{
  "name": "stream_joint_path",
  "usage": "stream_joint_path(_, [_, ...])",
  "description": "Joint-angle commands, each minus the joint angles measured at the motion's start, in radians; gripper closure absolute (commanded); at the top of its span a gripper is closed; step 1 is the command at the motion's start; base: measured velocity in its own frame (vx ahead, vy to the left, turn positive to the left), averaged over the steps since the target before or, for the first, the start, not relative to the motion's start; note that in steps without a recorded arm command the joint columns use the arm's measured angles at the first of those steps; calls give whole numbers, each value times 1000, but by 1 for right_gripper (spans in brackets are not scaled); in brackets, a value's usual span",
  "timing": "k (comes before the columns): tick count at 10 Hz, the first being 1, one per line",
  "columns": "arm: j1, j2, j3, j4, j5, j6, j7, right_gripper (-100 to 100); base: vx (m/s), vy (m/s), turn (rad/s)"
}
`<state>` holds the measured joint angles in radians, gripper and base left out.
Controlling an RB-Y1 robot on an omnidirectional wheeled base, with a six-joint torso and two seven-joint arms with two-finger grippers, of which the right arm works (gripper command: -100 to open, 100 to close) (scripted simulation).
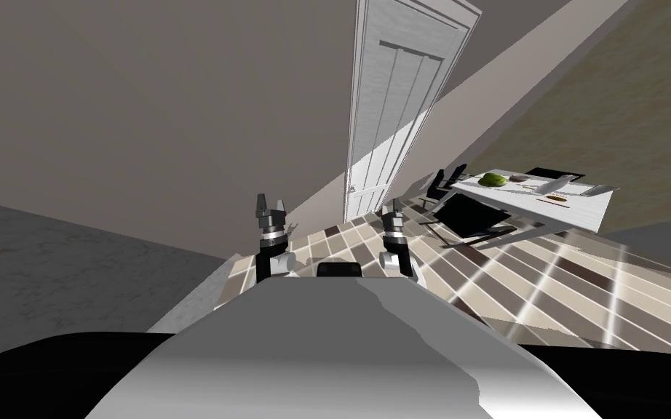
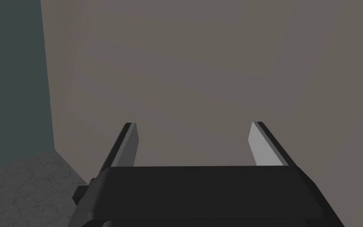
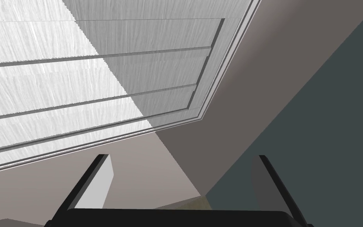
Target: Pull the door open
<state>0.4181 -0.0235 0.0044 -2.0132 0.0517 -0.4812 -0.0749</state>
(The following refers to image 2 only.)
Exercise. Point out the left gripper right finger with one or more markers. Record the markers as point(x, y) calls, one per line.
point(266, 148)

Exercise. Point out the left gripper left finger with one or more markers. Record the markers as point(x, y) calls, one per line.
point(125, 148)

